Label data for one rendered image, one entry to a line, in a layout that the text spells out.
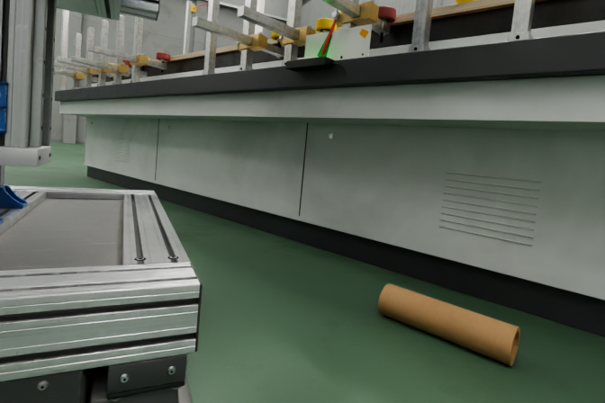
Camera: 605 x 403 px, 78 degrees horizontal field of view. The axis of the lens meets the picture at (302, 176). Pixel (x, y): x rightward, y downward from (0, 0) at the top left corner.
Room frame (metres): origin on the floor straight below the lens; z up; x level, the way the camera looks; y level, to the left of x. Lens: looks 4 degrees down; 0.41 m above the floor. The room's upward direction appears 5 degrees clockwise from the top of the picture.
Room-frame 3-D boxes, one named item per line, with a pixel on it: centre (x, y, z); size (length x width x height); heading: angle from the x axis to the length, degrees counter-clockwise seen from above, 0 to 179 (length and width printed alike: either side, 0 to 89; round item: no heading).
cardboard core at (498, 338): (0.85, -0.36, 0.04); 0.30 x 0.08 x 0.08; 49
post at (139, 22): (2.21, 1.03, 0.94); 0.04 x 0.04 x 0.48; 49
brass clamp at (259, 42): (1.54, 0.26, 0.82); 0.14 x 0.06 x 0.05; 49
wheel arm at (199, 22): (1.49, 0.28, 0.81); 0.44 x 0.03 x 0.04; 139
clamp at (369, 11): (1.22, -0.12, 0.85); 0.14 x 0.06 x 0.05; 49
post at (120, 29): (2.38, 1.22, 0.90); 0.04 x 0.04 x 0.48; 49
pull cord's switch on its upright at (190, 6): (3.91, 1.29, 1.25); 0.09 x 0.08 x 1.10; 49
